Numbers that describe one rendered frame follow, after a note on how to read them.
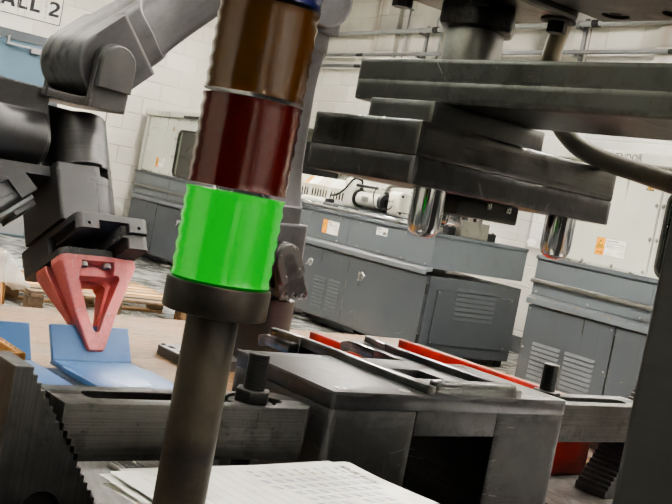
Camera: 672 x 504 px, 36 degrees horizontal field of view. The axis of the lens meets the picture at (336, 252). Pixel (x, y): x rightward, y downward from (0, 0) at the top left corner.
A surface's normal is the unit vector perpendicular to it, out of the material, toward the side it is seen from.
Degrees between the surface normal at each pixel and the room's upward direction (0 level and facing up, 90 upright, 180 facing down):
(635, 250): 90
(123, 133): 90
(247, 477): 0
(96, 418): 90
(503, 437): 90
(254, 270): 76
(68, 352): 60
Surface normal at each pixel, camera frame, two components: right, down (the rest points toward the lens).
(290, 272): 0.70, 0.17
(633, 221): -0.81, -0.12
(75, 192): 0.65, -0.34
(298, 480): 0.18, -0.98
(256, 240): 0.68, -0.08
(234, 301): 0.40, 0.13
